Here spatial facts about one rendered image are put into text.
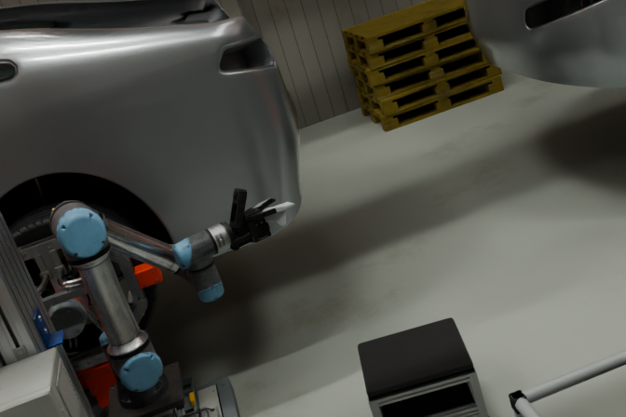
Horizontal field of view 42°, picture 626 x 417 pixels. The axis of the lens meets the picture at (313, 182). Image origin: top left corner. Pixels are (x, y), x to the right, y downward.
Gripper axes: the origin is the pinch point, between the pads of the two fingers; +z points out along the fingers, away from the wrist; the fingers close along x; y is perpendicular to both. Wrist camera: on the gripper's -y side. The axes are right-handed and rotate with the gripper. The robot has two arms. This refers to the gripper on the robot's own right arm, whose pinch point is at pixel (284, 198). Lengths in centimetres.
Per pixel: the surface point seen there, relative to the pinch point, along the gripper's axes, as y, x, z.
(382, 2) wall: -23, -438, 304
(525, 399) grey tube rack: 37, 90, 1
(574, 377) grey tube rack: 37, 92, 13
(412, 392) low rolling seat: 91, -29, 29
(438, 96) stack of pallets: 61, -357, 278
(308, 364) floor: 107, -127, 25
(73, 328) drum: 30, -84, -65
